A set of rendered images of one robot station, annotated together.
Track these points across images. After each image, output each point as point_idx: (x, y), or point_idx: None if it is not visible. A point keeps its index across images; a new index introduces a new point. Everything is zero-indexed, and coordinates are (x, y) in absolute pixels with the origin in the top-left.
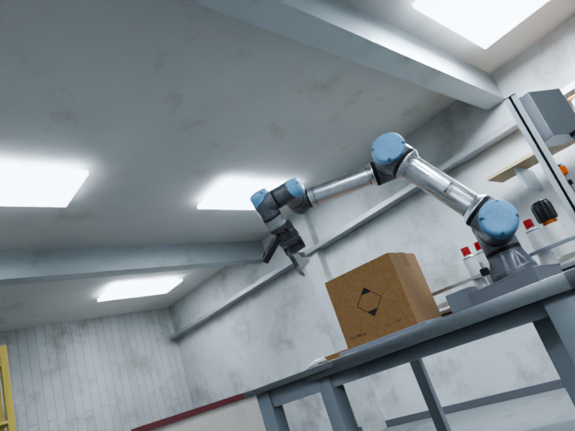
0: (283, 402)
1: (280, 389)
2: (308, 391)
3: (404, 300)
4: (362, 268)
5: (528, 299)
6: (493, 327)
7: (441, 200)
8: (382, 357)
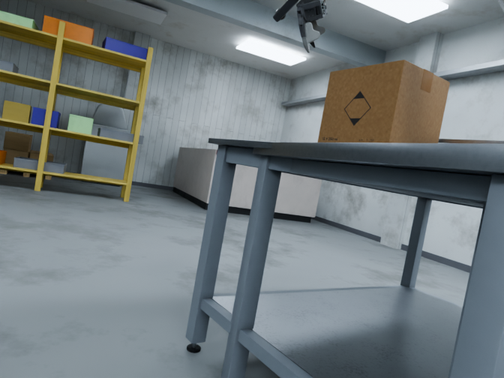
0: (232, 161)
1: (235, 149)
2: (250, 161)
3: (388, 121)
4: (370, 68)
5: (472, 163)
6: (420, 183)
7: (502, 4)
8: (313, 162)
